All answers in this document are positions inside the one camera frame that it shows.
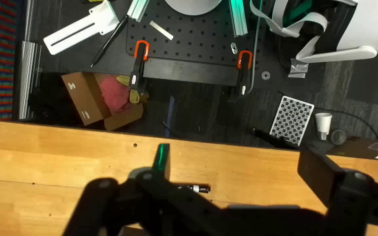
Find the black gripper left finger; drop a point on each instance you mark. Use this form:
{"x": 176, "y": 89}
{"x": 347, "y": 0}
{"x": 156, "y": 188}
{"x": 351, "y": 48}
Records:
{"x": 123, "y": 204}

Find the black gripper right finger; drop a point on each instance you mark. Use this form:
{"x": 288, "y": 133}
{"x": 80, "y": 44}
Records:
{"x": 354, "y": 204}

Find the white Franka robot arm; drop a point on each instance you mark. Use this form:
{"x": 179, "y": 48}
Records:
{"x": 372, "y": 21}

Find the dark box with white label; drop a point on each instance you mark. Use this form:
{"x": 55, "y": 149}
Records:
{"x": 363, "y": 147}

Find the green marker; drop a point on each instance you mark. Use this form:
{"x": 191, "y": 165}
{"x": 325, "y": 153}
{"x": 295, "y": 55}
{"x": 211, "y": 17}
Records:
{"x": 161, "y": 157}

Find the black Expo marker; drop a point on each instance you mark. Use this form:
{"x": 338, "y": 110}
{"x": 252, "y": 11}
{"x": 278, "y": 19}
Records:
{"x": 197, "y": 187}

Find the white plastic cup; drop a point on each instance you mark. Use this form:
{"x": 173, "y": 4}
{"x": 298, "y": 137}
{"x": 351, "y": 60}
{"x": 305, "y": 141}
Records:
{"x": 323, "y": 122}

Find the black-white checkerboard card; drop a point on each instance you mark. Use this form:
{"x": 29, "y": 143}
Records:
{"x": 291, "y": 119}

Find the yellow plastic pieces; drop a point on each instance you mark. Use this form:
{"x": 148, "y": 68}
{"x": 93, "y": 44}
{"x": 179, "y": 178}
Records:
{"x": 132, "y": 95}

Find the red cloth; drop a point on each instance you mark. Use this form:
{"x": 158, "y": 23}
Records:
{"x": 114, "y": 93}

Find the brown cardboard box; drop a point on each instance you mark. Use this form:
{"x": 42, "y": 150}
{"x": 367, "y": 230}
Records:
{"x": 84, "y": 98}

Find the orange and black clamp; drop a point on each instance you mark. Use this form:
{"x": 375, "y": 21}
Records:
{"x": 244, "y": 65}
{"x": 139, "y": 60}

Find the metal washer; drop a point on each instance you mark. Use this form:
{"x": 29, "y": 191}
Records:
{"x": 265, "y": 74}

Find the thin black rod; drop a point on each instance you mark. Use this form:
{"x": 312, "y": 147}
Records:
{"x": 107, "y": 40}

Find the small white strip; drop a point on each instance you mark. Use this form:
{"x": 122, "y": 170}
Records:
{"x": 161, "y": 30}

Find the pale green plastic strip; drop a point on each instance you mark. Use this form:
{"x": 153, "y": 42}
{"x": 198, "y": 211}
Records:
{"x": 137, "y": 8}
{"x": 237, "y": 17}

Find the grey metal rail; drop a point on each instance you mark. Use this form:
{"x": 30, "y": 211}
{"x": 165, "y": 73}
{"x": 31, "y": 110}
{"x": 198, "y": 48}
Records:
{"x": 26, "y": 80}

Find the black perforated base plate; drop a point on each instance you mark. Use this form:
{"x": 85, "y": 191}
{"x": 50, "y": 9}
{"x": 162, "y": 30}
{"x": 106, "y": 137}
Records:
{"x": 193, "y": 47}

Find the white slotted bracket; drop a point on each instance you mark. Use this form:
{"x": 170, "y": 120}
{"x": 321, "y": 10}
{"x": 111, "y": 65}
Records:
{"x": 81, "y": 30}

